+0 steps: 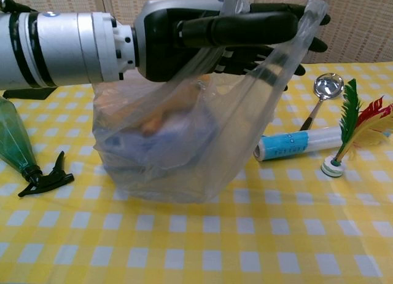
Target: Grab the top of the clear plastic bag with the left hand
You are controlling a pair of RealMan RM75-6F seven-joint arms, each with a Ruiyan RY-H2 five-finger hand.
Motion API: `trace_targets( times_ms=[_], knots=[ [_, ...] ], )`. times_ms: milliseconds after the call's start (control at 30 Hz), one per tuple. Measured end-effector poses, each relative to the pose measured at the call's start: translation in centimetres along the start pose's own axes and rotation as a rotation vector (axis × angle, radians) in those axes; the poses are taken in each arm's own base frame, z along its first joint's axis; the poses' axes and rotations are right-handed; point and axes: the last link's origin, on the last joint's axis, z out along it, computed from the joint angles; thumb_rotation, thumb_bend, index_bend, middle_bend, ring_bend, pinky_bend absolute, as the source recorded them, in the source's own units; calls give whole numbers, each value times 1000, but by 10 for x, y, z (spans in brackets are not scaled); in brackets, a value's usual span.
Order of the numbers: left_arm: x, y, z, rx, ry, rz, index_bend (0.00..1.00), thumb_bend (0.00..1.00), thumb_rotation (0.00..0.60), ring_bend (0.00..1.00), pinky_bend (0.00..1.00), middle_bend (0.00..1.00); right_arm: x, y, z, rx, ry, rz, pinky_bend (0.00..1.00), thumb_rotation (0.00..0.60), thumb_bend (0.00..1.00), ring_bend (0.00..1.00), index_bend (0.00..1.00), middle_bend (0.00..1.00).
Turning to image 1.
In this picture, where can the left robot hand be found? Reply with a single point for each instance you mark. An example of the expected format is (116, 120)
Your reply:
(190, 38)

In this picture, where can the translucent plastic bag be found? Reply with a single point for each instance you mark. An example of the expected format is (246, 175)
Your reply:
(190, 136)

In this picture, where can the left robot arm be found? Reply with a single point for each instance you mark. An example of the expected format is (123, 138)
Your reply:
(61, 47)

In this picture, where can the orange plush toy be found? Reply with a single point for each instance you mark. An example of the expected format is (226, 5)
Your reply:
(172, 112)

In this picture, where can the blue box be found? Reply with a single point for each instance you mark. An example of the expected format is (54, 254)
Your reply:
(159, 152)

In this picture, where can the silver metal ladle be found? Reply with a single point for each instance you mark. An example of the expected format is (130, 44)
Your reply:
(327, 87)

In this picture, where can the cling film roll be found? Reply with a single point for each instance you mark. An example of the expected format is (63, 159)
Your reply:
(294, 144)

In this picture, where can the black triangular object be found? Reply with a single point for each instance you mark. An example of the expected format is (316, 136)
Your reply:
(27, 93)

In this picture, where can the white folding screen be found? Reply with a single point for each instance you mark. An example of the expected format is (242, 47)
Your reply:
(362, 26)

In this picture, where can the feather shuttlecock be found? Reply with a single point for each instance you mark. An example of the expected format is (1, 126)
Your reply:
(353, 118)

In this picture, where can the yellow checkered tablecloth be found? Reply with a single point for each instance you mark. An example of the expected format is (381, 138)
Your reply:
(215, 235)

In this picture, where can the green spray bottle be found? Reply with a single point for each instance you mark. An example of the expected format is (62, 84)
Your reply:
(15, 142)

